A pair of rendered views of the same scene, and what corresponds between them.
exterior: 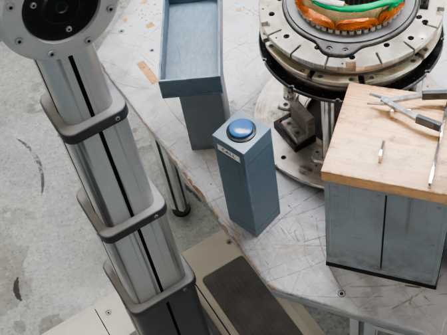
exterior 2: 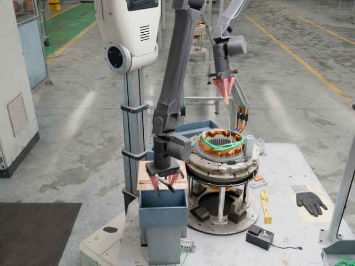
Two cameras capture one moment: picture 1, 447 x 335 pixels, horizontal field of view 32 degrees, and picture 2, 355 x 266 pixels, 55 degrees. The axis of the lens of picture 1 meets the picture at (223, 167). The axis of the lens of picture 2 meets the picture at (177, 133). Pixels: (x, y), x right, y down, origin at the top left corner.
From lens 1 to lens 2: 130 cm
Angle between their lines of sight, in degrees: 50
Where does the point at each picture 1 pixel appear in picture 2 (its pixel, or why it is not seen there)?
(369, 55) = (193, 156)
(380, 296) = (133, 231)
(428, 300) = (135, 245)
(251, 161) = (150, 158)
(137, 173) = (133, 137)
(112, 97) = (137, 107)
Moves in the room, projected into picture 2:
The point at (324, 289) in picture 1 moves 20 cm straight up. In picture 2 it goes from (132, 216) to (129, 179)
